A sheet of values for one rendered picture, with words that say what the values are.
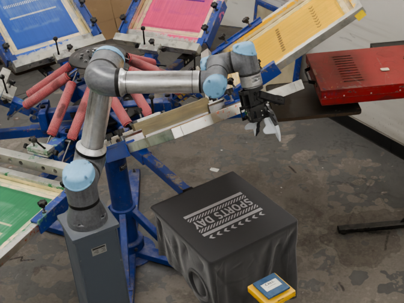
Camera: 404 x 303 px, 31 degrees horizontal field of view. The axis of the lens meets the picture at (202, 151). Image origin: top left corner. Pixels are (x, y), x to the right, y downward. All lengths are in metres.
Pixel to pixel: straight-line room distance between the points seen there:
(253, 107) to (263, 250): 0.76
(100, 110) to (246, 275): 0.95
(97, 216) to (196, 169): 2.52
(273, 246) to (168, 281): 1.32
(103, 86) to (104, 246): 0.66
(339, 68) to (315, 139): 1.56
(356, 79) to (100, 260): 1.73
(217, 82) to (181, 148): 3.11
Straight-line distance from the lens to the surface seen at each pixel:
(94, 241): 2.76
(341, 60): 4.06
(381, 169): 5.14
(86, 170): 2.66
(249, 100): 2.51
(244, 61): 2.48
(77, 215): 2.72
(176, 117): 3.24
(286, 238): 3.11
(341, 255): 4.40
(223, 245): 2.98
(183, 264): 3.18
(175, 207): 3.21
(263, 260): 3.10
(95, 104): 2.63
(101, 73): 2.44
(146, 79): 2.41
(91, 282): 2.86
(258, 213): 3.14
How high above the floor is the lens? 2.83
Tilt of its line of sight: 32 degrees down
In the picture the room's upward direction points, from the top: 5 degrees counter-clockwise
